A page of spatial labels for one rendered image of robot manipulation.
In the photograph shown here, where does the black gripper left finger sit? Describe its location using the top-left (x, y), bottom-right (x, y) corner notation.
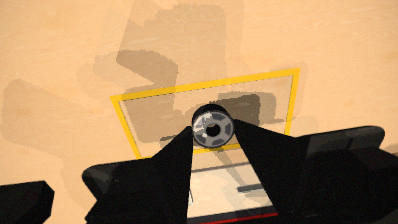
top-left (82, 126), bottom-right (193, 224)

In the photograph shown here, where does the yellow rectangular outline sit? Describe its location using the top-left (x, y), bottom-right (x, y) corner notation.
top-left (109, 68), bottom-right (301, 159)

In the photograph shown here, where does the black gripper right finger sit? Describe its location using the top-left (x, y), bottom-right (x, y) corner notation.
top-left (233, 119), bottom-right (385, 215)

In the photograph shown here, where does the black wheel with grey hub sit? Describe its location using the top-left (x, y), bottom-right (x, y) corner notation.
top-left (191, 104), bottom-right (235, 148)

